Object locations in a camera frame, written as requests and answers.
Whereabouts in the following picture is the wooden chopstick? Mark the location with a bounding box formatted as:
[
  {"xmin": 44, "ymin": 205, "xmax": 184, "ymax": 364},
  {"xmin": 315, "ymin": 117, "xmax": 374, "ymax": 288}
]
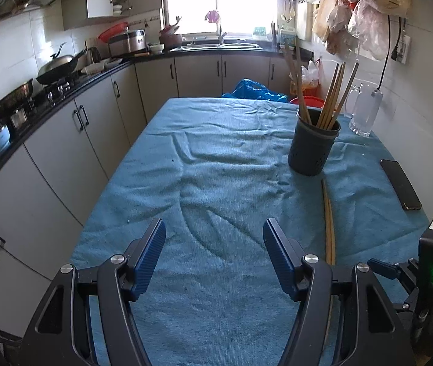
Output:
[{"xmin": 321, "ymin": 178, "xmax": 336, "ymax": 266}]

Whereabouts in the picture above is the black smartphone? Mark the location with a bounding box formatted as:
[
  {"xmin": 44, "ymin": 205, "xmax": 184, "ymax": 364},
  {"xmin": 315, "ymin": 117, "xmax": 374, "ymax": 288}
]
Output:
[{"xmin": 380, "ymin": 159, "xmax": 422, "ymax": 211}]

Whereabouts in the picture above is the dark green utensil holder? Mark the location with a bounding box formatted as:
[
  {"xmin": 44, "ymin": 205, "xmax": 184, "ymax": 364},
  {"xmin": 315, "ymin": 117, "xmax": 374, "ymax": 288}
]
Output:
[{"xmin": 287, "ymin": 108, "xmax": 341, "ymax": 176}]

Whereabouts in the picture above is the glass beer mug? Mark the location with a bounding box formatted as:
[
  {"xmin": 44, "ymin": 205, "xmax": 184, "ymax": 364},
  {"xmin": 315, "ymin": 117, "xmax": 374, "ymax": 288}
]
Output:
[{"xmin": 349, "ymin": 81, "xmax": 384, "ymax": 137}]

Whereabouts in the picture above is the chopstick in holder rightmost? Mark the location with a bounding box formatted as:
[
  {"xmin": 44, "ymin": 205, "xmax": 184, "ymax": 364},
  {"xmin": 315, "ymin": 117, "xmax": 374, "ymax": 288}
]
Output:
[{"xmin": 327, "ymin": 61, "xmax": 359, "ymax": 129}]

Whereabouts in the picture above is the chopstick in holder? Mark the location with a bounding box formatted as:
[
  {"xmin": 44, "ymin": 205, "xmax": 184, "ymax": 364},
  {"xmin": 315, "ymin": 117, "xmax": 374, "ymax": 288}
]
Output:
[
  {"xmin": 316, "ymin": 63, "xmax": 341, "ymax": 128},
  {"xmin": 327, "ymin": 61, "xmax": 359, "ymax": 129},
  {"xmin": 283, "ymin": 43, "xmax": 311, "ymax": 124},
  {"xmin": 320, "ymin": 62, "xmax": 346, "ymax": 130},
  {"xmin": 295, "ymin": 36, "xmax": 311, "ymax": 124}
]

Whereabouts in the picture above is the chopstick in holder leftmost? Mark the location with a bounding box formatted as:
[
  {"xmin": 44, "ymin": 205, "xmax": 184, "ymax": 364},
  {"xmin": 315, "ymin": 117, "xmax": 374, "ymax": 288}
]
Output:
[{"xmin": 283, "ymin": 43, "xmax": 311, "ymax": 124}]

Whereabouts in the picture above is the chopstick in holder middle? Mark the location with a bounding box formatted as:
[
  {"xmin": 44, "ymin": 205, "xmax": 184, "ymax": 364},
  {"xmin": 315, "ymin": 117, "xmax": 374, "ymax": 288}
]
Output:
[{"xmin": 316, "ymin": 63, "xmax": 341, "ymax": 128}]

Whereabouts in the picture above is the red plastic basin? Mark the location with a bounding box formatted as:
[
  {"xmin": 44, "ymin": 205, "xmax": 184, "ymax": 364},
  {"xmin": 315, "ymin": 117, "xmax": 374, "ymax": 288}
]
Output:
[{"xmin": 290, "ymin": 95, "xmax": 325, "ymax": 108}]

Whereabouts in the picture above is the blue towel tablecloth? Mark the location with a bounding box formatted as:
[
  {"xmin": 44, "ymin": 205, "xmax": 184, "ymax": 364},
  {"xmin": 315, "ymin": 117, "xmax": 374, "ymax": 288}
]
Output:
[{"xmin": 71, "ymin": 98, "xmax": 428, "ymax": 365}]

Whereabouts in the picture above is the chopstick in holder right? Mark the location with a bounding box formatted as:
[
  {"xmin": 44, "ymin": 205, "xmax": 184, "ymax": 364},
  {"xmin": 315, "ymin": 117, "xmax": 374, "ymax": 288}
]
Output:
[{"xmin": 320, "ymin": 62, "xmax": 346, "ymax": 130}]

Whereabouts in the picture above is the chopstick in holder left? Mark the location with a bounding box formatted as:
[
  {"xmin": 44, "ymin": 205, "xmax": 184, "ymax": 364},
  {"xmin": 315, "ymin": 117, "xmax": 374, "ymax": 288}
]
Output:
[{"xmin": 295, "ymin": 36, "xmax": 311, "ymax": 124}]

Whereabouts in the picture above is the blue plastic bag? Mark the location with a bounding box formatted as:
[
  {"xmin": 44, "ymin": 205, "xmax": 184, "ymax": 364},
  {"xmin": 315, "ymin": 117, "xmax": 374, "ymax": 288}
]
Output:
[{"xmin": 222, "ymin": 78, "xmax": 289, "ymax": 103}]

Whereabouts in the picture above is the white clear plastic bag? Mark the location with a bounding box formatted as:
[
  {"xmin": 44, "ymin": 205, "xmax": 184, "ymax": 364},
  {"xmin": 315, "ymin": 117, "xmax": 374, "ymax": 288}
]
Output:
[{"xmin": 347, "ymin": 0, "xmax": 390, "ymax": 60}]

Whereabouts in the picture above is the black wok with lid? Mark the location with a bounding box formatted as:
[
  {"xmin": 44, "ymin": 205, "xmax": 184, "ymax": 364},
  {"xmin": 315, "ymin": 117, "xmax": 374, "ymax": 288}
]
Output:
[{"xmin": 36, "ymin": 43, "xmax": 86, "ymax": 85}]

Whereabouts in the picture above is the steel sink faucet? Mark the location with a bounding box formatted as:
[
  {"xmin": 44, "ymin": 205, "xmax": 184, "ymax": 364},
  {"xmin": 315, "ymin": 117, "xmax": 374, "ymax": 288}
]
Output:
[{"xmin": 217, "ymin": 21, "xmax": 227, "ymax": 45}]

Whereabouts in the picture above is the silver rice cooker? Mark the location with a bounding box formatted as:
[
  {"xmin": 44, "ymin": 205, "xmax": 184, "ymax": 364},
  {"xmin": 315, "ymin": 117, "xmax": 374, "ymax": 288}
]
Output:
[{"xmin": 108, "ymin": 30, "xmax": 147, "ymax": 57}]

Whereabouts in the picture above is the brown clay pot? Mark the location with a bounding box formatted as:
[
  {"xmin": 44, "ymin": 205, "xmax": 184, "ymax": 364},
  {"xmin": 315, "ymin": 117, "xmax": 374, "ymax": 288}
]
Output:
[{"xmin": 159, "ymin": 27, "xmax": 182, "ymax": 50}]

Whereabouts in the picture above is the black power cable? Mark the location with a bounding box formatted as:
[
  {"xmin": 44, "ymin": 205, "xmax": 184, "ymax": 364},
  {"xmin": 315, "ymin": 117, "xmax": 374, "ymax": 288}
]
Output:
[{"xmin": 376, "ymin": 15, "xmax": 403, "ymax": 90}]

